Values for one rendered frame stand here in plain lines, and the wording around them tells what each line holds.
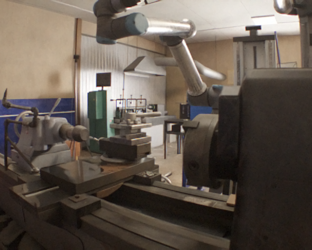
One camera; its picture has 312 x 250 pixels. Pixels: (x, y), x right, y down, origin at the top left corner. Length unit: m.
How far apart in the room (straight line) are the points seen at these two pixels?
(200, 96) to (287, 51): 6.39
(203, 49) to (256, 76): 8.19
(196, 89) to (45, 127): 1.06
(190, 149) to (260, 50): 1.38
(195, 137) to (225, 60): 7.66
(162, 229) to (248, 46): 1.56
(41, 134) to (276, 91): 1.22
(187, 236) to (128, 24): 0.78
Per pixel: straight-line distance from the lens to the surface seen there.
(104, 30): 1.01
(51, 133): 1.40
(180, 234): 0.79
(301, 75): 0.52
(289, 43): 8.03
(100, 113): 5.45
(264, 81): 0.51
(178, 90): 8.84
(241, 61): 1.93
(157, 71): 6.57
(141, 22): 0.95
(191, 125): 0.74
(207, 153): 0.69
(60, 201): 0.97
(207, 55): 8.60
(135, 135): 1.22
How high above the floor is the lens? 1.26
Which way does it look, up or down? 6 degrees down
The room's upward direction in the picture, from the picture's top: straight up
